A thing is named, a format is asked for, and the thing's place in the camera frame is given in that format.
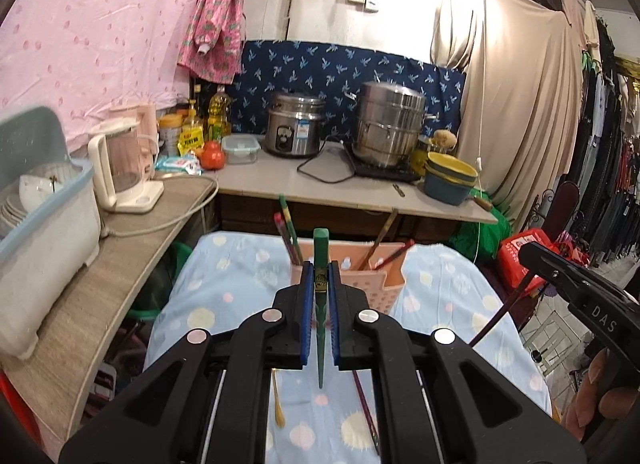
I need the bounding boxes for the blue spotted tablecloth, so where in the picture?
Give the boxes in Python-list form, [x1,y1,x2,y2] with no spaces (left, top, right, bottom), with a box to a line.
[145,231,553,464]

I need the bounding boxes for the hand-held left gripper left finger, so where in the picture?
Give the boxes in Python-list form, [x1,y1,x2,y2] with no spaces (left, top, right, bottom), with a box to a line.
[59,271,315,464]

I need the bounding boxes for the stack of white plates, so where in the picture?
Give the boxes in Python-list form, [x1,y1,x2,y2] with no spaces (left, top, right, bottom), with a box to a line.
[0,191,28,237]

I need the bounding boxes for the beige countertop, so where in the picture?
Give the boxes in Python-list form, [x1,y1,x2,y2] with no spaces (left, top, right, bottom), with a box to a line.
[215,141,500,225]

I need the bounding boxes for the dark ornate chair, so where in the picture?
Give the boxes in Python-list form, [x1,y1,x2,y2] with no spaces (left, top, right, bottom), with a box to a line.
[530,181,581,245]

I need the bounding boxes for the hanging dark clothes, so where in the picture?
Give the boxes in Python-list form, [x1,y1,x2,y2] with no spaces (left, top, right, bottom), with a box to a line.
[575,0,640,270]

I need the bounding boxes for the red chopstick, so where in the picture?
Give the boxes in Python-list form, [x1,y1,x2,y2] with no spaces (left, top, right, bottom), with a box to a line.
[273,213,298,265]
[380,239,416,267]

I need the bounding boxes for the steel steamer pot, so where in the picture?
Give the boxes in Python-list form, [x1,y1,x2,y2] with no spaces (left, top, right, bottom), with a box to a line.
[350,80,438,168]

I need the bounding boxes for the blue pot with yellow rim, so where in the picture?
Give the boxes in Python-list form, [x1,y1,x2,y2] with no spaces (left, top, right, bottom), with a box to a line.
[422,151,493,210]

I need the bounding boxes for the white bowl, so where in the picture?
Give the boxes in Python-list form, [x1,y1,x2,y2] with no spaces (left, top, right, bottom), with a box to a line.
[19,174,65,210]

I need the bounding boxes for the grey wood-grain counter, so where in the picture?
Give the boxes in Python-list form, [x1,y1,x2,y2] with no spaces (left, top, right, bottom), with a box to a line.
[0,176,220,450]

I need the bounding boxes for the red tomato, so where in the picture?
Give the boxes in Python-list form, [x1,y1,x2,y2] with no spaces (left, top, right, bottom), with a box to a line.
[200,140,226,171]

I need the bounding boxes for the green plastic basin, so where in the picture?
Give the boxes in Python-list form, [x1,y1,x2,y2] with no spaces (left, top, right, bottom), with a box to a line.
[127,241,193,320]

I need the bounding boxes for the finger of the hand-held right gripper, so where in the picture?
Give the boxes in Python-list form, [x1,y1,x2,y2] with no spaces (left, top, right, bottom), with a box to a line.
[517,241,597,296]

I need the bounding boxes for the purple chopstick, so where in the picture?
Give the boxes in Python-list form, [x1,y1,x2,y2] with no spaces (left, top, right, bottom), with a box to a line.
[352,370,382,456]
[470,269,532,348]

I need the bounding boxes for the pink perforated utensil holder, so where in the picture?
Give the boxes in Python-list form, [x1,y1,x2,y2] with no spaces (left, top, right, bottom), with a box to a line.
[290,240,408,316]

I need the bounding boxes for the beige curtain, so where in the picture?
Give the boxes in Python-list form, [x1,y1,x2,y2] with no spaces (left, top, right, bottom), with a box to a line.
[432,0,588,205]

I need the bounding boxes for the loofah sponge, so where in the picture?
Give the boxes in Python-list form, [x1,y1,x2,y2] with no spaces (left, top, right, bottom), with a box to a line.
[431,129,458,154]

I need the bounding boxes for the wet wipes packet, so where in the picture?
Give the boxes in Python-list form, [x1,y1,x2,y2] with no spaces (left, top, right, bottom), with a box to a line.
[155,154,203,176]

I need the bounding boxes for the green bag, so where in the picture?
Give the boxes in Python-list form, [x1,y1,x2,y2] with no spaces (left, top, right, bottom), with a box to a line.
[447,204,513,265]

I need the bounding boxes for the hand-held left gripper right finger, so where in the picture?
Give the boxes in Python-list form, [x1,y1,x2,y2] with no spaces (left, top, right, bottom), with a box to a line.
[327,259,587,464]

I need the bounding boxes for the blue leaf-print cloth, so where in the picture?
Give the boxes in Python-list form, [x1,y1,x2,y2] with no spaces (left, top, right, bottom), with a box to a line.
[231,40,467,137]

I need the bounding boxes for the dark brown chopstick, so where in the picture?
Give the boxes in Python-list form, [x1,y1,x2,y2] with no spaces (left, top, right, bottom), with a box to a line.
[360,209,400,270]

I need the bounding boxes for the gold flower spoon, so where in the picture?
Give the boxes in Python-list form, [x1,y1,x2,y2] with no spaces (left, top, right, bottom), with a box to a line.
[271,370,287,429]

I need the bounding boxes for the pink electric kettle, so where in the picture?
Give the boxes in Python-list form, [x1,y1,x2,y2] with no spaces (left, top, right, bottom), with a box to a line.
[87,104,165,215]

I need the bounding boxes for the yellow packet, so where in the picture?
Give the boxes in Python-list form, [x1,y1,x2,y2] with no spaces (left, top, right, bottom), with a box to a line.
[177,126,206,155]

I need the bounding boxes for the red plastic bag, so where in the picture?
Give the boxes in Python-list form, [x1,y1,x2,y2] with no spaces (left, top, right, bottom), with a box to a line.
[497,228,563,292]

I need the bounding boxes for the red plastic basin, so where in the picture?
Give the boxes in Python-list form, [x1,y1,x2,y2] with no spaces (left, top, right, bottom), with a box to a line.
[0,369,43,455]

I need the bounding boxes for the large cooking oil bottle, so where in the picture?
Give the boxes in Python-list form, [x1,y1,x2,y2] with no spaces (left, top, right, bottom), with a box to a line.
[206,85,232,141]

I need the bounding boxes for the yellow tin can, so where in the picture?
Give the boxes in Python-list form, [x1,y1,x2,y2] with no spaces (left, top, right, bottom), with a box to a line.
[159,114,186,157]

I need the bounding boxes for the white dish rack box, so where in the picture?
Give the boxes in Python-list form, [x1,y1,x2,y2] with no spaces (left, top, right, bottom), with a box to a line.
[0,106,103,360]

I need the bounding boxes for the person's right hand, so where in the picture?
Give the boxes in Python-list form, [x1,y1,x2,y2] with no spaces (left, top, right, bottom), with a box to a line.
[567,351,640,440]

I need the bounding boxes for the green chopstick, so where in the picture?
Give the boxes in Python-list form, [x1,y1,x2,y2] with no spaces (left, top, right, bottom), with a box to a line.
[312,227,331,391]
[278,195,303,266]

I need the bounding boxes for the clear food container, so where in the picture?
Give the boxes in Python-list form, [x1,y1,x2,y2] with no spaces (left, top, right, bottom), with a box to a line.
[221,135,261,165]

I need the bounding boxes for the pink dotted curtain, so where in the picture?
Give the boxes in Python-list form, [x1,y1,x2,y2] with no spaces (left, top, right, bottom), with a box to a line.
[0,0,211,155]

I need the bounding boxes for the steel rice cooker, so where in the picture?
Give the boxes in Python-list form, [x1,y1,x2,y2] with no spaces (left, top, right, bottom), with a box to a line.
[264,92,326,159]

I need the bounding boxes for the black induction cooker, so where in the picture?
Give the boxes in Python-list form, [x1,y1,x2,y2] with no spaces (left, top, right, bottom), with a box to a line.
[352,156,422,182]

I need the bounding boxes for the pink floral garment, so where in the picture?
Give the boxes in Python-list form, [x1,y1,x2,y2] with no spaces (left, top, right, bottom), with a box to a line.
[177,0,250,86]

